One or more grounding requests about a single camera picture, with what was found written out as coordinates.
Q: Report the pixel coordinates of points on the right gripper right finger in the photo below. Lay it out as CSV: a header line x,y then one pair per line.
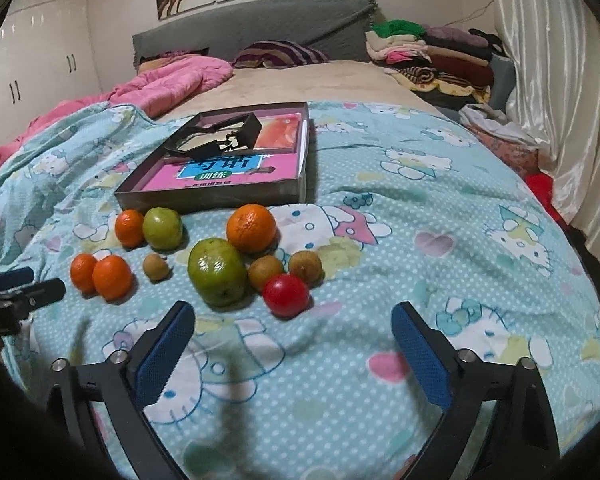
x,y
521,439

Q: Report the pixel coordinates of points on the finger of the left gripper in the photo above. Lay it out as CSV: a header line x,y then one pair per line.
x,y
16,278
40,295

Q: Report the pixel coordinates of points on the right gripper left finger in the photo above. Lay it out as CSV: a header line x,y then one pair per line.
x,y
126,382

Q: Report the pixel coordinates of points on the small tangerine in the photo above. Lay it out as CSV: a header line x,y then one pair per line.
x,y
129,228
112,277
81,273

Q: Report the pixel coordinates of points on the brown kiwi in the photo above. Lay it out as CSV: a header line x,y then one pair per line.
x,y
306,265
264,269
156,268

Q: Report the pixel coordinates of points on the large green apple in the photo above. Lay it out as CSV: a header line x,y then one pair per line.
x,y
217,272

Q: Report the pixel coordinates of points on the small green apple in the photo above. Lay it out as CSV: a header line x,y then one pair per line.
x,y
163,228

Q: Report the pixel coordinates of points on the red tomato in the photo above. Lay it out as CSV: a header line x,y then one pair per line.
x,y
286,295

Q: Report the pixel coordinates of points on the large orange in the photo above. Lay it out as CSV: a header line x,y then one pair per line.
x,y
251,229

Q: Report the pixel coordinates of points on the hello kitty blue blanket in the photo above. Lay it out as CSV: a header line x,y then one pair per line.
x,y
402,206

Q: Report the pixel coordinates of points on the white wardrobe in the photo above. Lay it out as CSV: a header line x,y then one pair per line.
x,y
46,57

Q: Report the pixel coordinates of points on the pink workbook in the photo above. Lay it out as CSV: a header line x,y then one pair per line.
x,y
224,171

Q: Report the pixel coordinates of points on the pink quilt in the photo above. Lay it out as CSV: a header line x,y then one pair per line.
x,y
155,92

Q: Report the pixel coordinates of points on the red cloth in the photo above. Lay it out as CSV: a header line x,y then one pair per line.
x,y
541,185

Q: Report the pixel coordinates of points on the floral pillow under quilt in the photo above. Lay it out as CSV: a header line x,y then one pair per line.
x,y
166,58

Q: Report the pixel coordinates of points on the orange red booklet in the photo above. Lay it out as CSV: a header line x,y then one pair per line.
x,y
278,132

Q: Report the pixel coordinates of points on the beige bed sheet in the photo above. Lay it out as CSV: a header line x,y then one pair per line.
x,y
338,81

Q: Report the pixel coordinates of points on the white crumpled garment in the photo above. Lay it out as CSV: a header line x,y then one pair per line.
x,y
484,118

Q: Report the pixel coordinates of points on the striped purple pillow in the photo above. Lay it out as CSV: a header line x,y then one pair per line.
x,y
278,54

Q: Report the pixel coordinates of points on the stack of folded clothes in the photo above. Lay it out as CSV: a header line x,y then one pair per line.
x,y
443,65

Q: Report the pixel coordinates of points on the grey headboard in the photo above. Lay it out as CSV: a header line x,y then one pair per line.
x,y
335,27

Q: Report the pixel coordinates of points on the black plastic frame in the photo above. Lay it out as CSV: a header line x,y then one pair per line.
x,y
198,141

